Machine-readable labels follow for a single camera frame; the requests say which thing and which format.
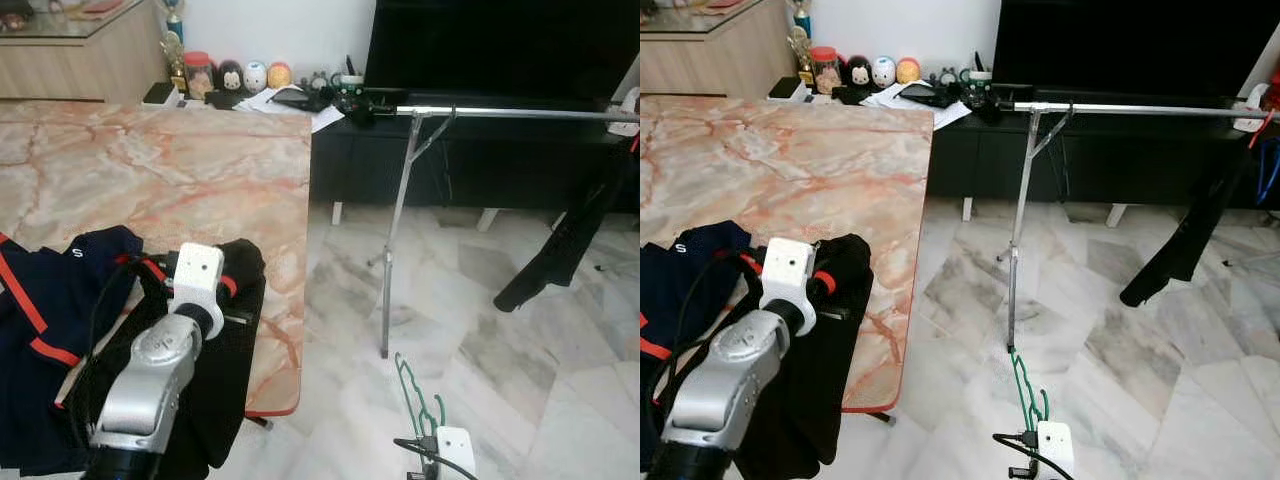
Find black shirt red collar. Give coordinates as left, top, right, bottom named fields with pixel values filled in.
left=55, top=238, right=268, bottom=473
left=655, top=233, right=874, bottom=480

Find green plastic hanger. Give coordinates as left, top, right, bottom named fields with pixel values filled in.
left=392, top=352, right=449, bottom=443
left=1005, top=348, right=1051, bottom=434

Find red plastic hanger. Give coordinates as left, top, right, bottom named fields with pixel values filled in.
left=1248, top=105, right=1280, bottom=151

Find blue plastic hanger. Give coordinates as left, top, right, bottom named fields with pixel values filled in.
left=1258, top=140, right=1280, bottom=206

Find navy shirt orange stripes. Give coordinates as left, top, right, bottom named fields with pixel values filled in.
left=640, top=220, right=756, bottom=480
left=0, top=225, right=146, bottom=476

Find black shirt green logo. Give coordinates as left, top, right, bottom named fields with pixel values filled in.
left=493, top=135, right=641, bottom=314
left=1120, top=130, right=1263, bottom=308

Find white plastic hanging clip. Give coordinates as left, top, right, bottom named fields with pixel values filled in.
left=1232, top=85, right=1269, bottom=133
left=610, top=88, right=641, bottom=136

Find silver metal clothes rack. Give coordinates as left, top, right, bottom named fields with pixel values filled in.
left=366, top=104, right=641, bottom=359
left=995, top=100, right=1280, bottom=353

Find light wooden cabinet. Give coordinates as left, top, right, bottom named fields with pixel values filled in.
left=640, top=0, right=806, bottom=99
left=0, top=0, right=176, bottom=103

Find gold trophy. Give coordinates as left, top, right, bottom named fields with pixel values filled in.
left=160, top=0, right=188, bottom=96
left=790, top=0, right=816, bottom=91

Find red lid jar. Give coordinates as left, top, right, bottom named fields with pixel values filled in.
left=183, top=50, right=214, bottom=101
left=810, top=46, right=841, bottom=97

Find white papers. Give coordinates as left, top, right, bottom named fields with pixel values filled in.
left=865, top=82, right=973, bottom=129
left=240, top=88, right=346, bottom=133

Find black TV console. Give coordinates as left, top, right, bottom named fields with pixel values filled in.
left=140, top=85, right=641, bottom=213
left=765, top=80, right=1280, bottom=211

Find black electronic gadget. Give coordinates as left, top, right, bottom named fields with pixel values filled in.
left=340, top=95, right=406, bottom=129
left=968, top=90, right=1031, bottom=123

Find black flat pouch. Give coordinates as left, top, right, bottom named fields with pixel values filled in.
left=270, top=86, right=334, bottom=113
left=897, top=82, right=961, bottom=109

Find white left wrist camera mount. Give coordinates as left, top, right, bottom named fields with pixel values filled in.
left=168, top=242, right=225, bottom=313
left=758, top=237, right=817, bottom=309

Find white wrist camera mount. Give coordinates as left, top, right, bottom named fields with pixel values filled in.
left=1035, top=420, right=1077, bottom=480
left=758, top=237, right=817, bottom=309
left=168, top=242, right=225, bottom=313
left=436, top=426, right=477, bottom=480

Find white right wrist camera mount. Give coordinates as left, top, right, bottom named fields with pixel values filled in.
left=1035, top=420, right=1077, bottom=480
left=436, top=426, right=477, bottom=480

